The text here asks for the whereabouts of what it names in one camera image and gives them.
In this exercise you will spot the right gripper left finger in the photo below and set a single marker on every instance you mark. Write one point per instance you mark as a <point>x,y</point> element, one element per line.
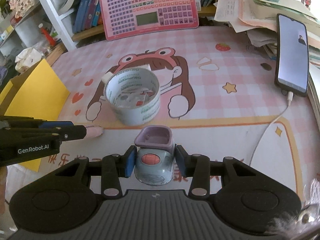
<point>116,166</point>

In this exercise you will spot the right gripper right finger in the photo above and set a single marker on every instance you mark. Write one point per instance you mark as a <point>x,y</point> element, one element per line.
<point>197,167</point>

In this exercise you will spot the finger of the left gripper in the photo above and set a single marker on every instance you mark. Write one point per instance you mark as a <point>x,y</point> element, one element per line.
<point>29,122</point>
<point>66,133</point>

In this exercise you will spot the grey toy truck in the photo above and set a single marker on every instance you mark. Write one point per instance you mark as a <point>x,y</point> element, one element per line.
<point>155,156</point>

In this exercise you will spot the clear tape roll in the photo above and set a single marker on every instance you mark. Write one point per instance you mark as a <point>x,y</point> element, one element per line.
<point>133,95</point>

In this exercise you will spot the white charger cube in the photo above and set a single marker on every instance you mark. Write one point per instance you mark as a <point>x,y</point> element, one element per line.
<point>105,79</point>

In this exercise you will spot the yellow cardboard box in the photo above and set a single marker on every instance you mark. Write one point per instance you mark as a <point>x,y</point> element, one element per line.
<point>37,93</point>

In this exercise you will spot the pink printed tablecloth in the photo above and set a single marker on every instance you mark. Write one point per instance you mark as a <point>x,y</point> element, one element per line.
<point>217,96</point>

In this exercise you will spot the red white pen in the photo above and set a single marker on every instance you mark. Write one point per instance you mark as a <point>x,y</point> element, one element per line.
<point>47,35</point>

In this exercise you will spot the pink learning keyboard tablet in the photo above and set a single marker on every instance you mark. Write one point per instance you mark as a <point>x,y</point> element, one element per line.
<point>126,18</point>

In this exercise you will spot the black smartphone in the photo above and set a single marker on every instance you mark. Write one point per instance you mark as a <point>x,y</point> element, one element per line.
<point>292,66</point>

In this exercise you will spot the pile of papers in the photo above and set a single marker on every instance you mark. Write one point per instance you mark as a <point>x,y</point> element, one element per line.
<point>249,14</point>

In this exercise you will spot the white bookshelf frame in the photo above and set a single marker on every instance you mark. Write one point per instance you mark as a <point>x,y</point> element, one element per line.
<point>62,21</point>

